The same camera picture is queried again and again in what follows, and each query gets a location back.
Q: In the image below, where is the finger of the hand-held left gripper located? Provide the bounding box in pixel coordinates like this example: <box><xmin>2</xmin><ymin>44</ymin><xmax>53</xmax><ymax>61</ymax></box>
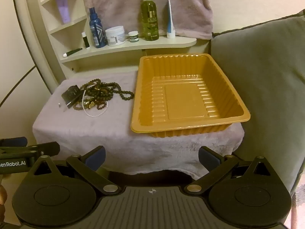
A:
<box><xmin>0</xmin><ymin>137</ymin><xmax>27</xmax><ymax>148</ymax></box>
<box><xmin>0</xmin><ymin>142</ymin><xmax>60</xmax><ymax>158</ymax></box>

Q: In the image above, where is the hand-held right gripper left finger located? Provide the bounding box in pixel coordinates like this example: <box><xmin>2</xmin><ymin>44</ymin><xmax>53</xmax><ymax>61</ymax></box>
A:
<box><xmin>29</xmin><ymin>145</ymin><xmax>120</xmax><ymax>195</ymax></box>

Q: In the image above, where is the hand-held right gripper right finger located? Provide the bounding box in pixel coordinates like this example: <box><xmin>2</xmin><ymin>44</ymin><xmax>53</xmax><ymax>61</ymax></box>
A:
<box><xmin>187</xmin><ymin>146</ymin><xmax>277</xmax><ymax>195</ymax></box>

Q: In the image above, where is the white pearl necklace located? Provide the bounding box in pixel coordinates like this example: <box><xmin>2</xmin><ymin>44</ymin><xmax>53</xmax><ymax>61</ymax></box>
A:
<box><xmin>81</xmin><ymin>91</ymin><xmax>109</xmax><ymax>118</ymax></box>

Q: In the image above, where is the black cuff bracelet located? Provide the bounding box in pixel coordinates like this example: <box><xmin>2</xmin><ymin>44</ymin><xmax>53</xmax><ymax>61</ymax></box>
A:
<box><xmin>61</xmin><ymin>85</ymin><xmax>83</xmax><ymax>110</ymax></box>

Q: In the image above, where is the orange plastic tray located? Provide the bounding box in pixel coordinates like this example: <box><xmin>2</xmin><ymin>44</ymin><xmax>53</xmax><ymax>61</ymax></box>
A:
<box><xmin>130</xmin><ymin>54</ymin><xmax>251</xmax><ymax>139</ymax></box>

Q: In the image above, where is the long dark bead necklace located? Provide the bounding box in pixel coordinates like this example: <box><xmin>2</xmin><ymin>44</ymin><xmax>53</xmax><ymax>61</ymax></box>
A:
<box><xmin>73</xmin><ymin>78</ymin><xmax>135</xmax><ymax>112</ymax></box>

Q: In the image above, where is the person's left hand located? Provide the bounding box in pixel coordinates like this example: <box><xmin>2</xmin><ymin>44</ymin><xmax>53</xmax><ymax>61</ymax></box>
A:
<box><xmin>0</xmin><ymin>184</ymin><xmax>7</xmax><ymax>220</ymax></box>

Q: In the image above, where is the grey cushion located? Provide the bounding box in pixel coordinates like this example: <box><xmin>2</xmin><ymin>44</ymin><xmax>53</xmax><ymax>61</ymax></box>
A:
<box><xmin>211</xmin><ymin>11</ymin><xmax>305</xmax><ymax>194</ymax></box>

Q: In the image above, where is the small green white-capped tube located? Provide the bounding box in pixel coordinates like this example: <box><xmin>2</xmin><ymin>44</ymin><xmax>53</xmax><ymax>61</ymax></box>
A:
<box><xmin>63</xmin><ymin>48</ymin><xmax>83</xmax><ymax>58</ymax></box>

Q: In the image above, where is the green lip balm stick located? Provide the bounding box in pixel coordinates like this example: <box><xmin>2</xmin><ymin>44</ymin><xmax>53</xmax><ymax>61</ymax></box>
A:
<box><xmin>81</xmin><ymin>32</ymin><xmax>91</xmax><ymax>49</ymax></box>

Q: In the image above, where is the cream shelf unit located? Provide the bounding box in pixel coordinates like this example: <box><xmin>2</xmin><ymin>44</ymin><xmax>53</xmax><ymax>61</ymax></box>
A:
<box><xmin>22</xmin><ymin>0</ymin><xmax>197</xmax><ymax>93</ymax></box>

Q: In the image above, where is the large white jar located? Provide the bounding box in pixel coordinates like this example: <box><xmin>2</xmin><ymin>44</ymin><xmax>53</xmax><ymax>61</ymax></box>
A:
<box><xmin>105</xmin><ymin>26</ymin><xmax>126</xmax><ymax>47</ymax></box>

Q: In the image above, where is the blue spray bottle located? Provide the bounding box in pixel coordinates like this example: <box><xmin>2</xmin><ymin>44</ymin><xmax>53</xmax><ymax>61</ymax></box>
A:
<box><xmin>89</xmin><ymin>7</ymin><xmax>107</xmax><ymax>48</ymax></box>

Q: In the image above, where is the small white green-label jar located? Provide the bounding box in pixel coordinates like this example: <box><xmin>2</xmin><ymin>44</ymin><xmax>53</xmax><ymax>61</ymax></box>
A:
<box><xmin>128</xmin><ymin>31</ymin><xmax>140</xmax><ymax>43</ymax></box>

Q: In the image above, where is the purple tube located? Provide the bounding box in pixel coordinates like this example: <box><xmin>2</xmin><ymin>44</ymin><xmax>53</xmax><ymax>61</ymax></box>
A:
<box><xmin>56</xmin><ymin>0</ymin><xmax>71</xmax><ymax>24</ymax></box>

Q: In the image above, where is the blue and white tube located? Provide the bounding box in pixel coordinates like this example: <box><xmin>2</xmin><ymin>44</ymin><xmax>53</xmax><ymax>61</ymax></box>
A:
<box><xmin>166</xmin><ymin>0</ymin><xmax>176</xmax><ymax>39</ymax></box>

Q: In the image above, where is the green spray bottle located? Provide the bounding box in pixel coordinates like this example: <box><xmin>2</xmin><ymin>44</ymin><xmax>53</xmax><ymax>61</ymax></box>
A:
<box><xmin>140</xmin><ymin>0</ymin><xmax>160</xmax><ymax>41</ymax></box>

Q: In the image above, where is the pink hanging towel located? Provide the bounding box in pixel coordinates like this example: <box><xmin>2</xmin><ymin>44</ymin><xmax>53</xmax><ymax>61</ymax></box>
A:
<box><xmin>81</xmin><ymin>0</ymin><xmax>213</xmax><ymax>40</ymax></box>

